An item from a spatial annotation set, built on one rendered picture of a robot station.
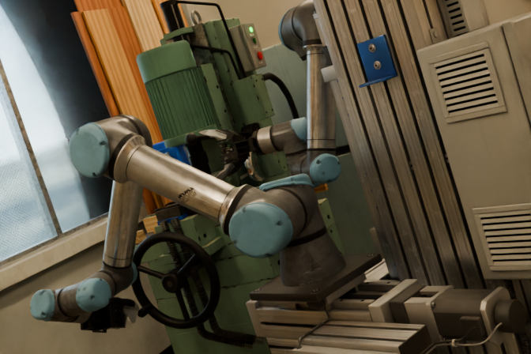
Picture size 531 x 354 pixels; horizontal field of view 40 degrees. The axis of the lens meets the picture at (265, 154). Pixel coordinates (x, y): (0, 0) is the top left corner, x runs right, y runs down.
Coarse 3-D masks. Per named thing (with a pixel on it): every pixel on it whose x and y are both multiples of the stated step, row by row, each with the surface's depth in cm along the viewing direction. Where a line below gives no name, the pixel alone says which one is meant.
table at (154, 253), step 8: (152, 232) 245; (216, 232) 217; (216, 240) 212; (224, 240) 216; (136, 248) 230; (152, 248) 227; (160, 248) 226; (208, 248) 208; (216, 248) 211; (144, 256) 229; (152, 256) 228; (160, 256) 215; (168, 256) 214; (168, 264) 214
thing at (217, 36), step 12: (204, 24) 242; (216, 24) 242; (228, 24) 251; (216, 36) 241; (228, 48) 246; (216, 60) 243; (228, 60) 244; (228, 72) 242; (240, 72) 250; (252, 72) 258; (228, 84) 243; (228, 96) 244; (240, 120) 244; (264, 120) 257; (252, 180) 247; (264, 180) 246
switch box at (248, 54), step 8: (240, 24) 246; (248, 24) 250; (232, 32) 248; (240, 32) 247; (248, 32) 249; (256, 32) 255; (240, 40) 248; (248, 40) 247; (256, 40) 253; (240, 48) 248; (248, 48) 247; (256, 48) 251; (240, 56) 249; (248, 56) 248; (256, 56) 250; (248, 64) 248; (256, 64) 248; (264, 64) 254
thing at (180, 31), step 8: (168, 0) 237; (160, 8) 240; (168, 8) 238; (176, 8) 239; (168, 16) 238; (176, 16) 238; (168, 24) 239; (176, 24) 238; (184, 24) 242; (176, 32) 237; (184, 32) 237; (176, 40) 239
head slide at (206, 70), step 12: (204, 72) 236; (204, 84) 236; (216, 84) 241; (216, 96) 239; (216, 108) 237; (216, 120) 237; (228, 120) 242; (204, 144) 241; (216, 144) 239; (216, 156) 240; (216, 168) 241; (240, 180) 239
